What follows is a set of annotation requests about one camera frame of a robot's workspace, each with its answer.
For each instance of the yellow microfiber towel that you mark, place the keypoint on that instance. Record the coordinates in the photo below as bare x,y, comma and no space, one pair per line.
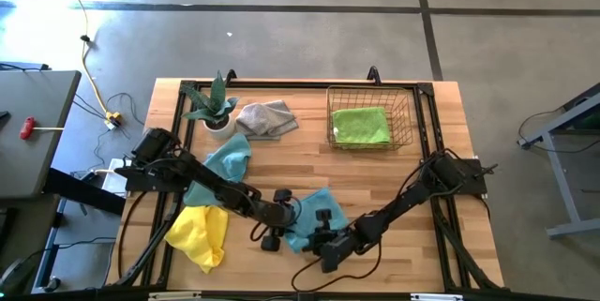
199,235

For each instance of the black beam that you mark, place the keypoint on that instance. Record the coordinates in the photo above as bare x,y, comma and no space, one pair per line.
79,191

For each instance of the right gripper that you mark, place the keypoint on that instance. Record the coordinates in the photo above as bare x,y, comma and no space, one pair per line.
337,249

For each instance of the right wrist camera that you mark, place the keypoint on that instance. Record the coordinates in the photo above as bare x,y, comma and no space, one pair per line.
323,215

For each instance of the grey microfiber towel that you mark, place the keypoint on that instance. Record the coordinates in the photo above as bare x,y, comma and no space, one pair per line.
265,120

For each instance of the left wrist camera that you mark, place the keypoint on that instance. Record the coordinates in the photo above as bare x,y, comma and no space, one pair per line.
283,195

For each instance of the silver bracket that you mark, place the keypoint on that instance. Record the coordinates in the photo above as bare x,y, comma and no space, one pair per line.
436,297
173,296

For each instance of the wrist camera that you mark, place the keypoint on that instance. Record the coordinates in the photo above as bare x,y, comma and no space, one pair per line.
283,195
323,215

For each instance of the bright green microfiber towel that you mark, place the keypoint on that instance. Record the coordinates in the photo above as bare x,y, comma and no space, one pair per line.
361,125

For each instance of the light blue microfiber towel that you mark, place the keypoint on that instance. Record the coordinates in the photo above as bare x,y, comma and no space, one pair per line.
314,207

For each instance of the white box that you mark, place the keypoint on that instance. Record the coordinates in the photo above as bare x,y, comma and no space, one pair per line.
112,184

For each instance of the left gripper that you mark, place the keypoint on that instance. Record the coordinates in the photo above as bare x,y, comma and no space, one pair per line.
279,216

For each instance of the teal microfiber towel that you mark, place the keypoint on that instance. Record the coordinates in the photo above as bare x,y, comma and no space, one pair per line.
229,160

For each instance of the potted snake plant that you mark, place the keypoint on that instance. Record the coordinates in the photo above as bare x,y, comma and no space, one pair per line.
215,109

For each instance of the grey metal table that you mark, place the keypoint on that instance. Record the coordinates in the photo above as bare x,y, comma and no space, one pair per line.
562,184

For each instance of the grey side table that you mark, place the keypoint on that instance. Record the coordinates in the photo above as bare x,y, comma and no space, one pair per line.
37,160

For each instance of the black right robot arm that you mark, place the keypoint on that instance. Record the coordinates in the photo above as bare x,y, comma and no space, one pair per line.
403,198

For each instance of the black aluminium table frame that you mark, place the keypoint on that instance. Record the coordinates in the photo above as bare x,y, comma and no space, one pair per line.
304,84

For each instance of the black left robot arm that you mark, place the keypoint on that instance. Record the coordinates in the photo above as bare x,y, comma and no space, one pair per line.
211,181

